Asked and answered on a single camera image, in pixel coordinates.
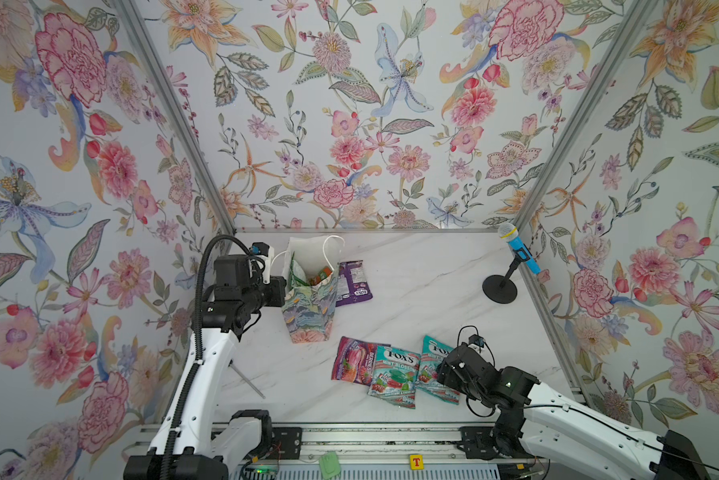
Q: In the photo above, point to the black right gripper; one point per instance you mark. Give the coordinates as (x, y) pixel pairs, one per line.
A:
(445, 372)

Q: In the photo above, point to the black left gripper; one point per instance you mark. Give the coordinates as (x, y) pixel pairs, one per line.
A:
(277, 290)

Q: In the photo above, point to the green Fox's candy bag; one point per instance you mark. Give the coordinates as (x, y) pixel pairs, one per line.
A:
(432, 355)
(394, 378)

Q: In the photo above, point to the floral white paper bag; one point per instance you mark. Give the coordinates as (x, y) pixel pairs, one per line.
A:
(308, 311)

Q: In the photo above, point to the green noodle snack packet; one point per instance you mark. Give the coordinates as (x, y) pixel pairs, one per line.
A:
(322, 275)

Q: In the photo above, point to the pink purple Fox's candy bag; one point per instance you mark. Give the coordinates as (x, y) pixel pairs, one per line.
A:
(354, 361)

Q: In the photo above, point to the purple snack packet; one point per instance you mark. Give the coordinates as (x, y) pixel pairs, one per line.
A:
(352, 285)

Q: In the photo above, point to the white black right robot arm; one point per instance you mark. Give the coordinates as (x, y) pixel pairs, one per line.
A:
(537, 421)

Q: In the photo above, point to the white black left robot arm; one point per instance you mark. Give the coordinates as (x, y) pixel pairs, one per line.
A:
(186, 446)

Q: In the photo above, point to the blue microphone on black stand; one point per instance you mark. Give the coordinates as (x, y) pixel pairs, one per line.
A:
(500, 288)

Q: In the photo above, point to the yellow T label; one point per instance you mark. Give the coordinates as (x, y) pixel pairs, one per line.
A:
(416, 462)

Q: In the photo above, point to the green tag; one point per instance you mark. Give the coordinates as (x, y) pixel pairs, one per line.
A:
(329, 466)

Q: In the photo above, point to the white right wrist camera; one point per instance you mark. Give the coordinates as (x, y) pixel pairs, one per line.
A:
(476, 342)

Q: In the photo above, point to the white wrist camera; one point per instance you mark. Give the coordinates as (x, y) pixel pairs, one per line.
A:
(476, 342)
(265, 253)

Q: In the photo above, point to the black handled screwdriver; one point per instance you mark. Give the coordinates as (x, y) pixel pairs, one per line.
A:
(246, 380)

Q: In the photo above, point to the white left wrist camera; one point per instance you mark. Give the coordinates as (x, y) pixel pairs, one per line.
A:
(265, 253)

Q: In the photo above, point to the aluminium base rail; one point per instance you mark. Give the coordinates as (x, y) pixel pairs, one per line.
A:
(431, 444)

